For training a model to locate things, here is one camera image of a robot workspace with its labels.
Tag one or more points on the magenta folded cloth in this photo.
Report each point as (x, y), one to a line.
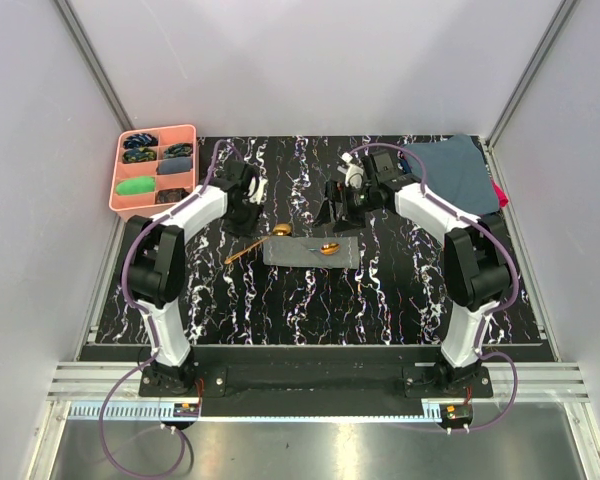
(503, 199)

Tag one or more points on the blue patterned roll top left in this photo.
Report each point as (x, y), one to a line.
(137, 140)

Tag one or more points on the brown patterned roll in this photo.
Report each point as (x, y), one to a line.
(168, 196)

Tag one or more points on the gold spoon teal handle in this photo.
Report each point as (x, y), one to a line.
(327, 249)

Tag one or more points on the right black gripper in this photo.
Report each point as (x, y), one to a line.
(336, 192)

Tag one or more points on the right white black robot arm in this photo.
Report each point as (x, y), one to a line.
(479, 272)

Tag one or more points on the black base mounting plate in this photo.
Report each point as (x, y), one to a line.
(340, 375)

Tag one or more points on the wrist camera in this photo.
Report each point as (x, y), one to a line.
(354, 173)
(257, 190)

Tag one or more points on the blue grey folded cloth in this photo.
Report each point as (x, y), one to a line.
(456, 172)

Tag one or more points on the teal patterned roll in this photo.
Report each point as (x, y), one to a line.
(178, 150)

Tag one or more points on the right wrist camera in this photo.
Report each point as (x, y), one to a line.
(354, 173)

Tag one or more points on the green rolled cloth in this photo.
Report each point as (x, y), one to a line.
(136, 186)

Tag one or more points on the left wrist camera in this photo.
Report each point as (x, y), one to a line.
(257, 190)

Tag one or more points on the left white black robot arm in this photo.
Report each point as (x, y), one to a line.
(152, 263)

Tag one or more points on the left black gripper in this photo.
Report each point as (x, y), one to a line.
(250, 228)

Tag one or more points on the yellow blue patterned roll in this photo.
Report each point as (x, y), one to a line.
(139, 155)

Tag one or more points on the pink compartment organizer tray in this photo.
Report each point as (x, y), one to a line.
(154, 168)

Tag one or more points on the grey rolled cloth in tray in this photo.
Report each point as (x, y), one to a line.
(173, 166)

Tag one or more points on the grey stitched cloth napkin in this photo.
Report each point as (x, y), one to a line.
(293, 252)

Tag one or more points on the white slotted cable duct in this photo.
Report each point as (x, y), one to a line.
(417, 411)

